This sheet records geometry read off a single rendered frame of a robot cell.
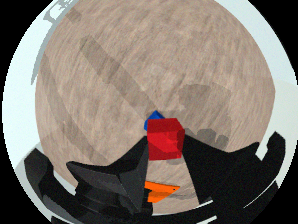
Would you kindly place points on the blue cube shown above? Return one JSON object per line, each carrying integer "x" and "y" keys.
{"x": 155, "y": 115}

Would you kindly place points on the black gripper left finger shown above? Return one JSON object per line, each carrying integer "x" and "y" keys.
{"x": 126, "y": 176}

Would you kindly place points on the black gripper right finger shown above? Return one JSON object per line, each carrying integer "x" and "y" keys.
{"x": 210, "y": 167}

